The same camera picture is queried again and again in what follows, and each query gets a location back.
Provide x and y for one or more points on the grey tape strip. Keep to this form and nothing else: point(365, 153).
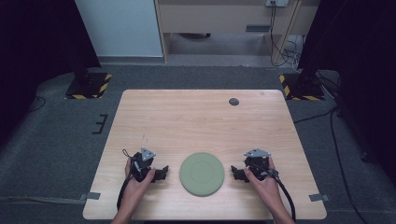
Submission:
point(91, 196)
point(318, 197)

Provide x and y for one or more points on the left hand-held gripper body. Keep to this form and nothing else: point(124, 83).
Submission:
point(144, 163)

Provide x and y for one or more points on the white power strip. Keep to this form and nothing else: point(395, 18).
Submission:
point(276, 2)

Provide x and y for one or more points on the person's left hand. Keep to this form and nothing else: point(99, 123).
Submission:
point(137, 186)

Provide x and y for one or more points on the black stand base hazard stripes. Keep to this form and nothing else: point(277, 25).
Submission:
point(90, 85)
point(303, 88)

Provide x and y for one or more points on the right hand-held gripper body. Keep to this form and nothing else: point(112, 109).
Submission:
point(257, 165)

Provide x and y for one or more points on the black curtain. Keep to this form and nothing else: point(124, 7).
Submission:
point(37, 46)
point(358, 62)

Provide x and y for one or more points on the person's right hand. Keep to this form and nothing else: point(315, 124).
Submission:
point(266, 191)

